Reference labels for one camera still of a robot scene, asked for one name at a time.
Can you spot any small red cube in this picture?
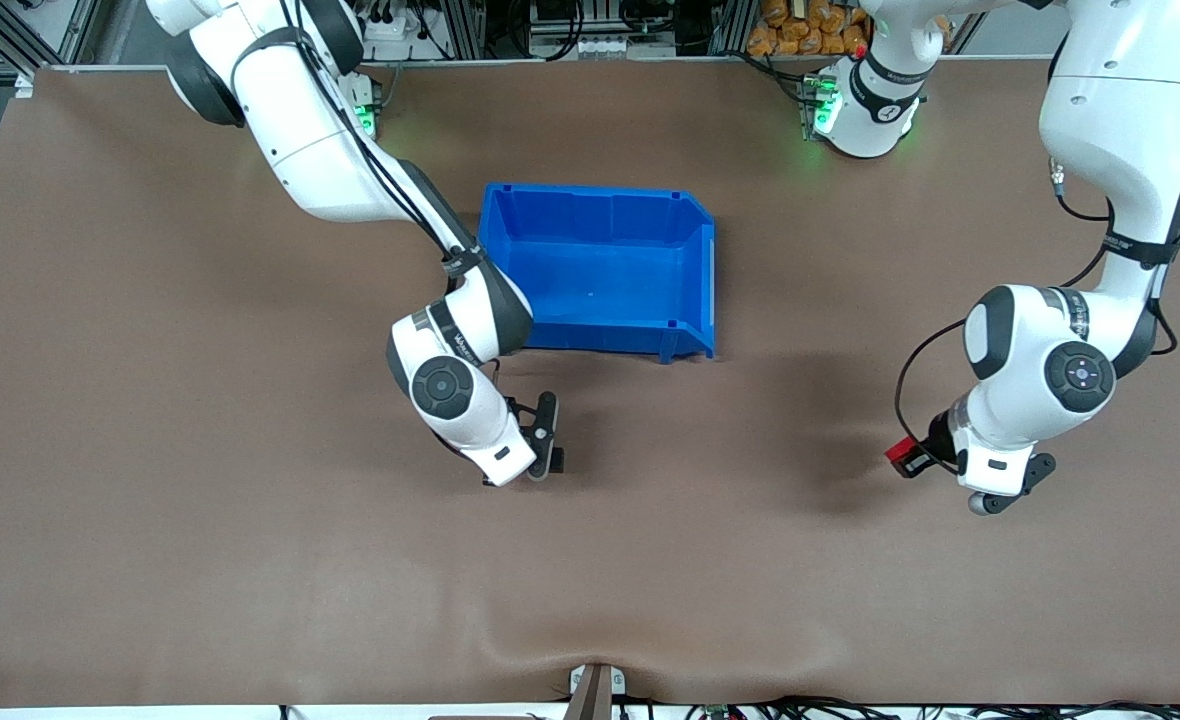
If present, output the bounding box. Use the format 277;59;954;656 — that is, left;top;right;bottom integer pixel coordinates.
885;437;936;480

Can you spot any blue plastic storage bin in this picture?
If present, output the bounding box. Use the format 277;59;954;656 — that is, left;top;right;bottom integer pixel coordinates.
477;182;717;365

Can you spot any metal table edge clamp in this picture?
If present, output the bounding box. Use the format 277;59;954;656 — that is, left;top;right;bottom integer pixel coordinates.
567;663;627;720

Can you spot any orange packet pile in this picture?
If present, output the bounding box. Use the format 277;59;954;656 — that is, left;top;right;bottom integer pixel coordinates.
747;0;871;57

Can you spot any white connector strip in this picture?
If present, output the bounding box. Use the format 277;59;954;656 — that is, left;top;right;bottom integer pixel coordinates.
570;36;676;58

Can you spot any brown table mat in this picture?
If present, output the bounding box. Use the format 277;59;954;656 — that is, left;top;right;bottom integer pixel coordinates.
0;55;1180;707

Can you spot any white power strip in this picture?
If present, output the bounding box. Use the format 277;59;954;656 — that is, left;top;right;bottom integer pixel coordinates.
365;10;423;43

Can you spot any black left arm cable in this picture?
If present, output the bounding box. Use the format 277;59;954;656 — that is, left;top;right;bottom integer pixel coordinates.
894;150;1180;473

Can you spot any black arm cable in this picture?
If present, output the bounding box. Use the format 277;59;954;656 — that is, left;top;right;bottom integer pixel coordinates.
280;0;543;426
894;150;1180;473

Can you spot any black cable bundle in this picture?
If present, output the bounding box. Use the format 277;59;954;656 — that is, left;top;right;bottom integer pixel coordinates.
685;697;1180;720

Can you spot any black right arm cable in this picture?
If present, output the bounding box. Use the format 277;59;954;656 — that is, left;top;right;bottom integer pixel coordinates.
280;0;543;426

